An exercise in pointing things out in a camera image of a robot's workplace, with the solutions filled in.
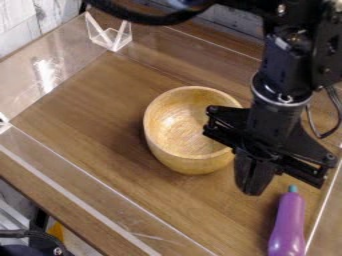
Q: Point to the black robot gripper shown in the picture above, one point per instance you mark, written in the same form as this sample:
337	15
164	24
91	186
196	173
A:
270	144

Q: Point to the purple toy eggplant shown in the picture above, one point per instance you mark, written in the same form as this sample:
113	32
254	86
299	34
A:
287	240

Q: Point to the brown wooden bowl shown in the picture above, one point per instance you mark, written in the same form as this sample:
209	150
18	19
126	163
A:
173	124

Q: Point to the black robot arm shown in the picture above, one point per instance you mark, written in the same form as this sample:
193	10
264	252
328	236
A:
301	64

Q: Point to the black clamp with screw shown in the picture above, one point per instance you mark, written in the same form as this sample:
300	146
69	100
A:
57	250

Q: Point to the clear acrylic tray wall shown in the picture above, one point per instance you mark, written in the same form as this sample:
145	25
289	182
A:
74	151

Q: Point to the clear acrylic corner bracket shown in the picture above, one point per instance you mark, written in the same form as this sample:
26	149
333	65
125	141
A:
110	38

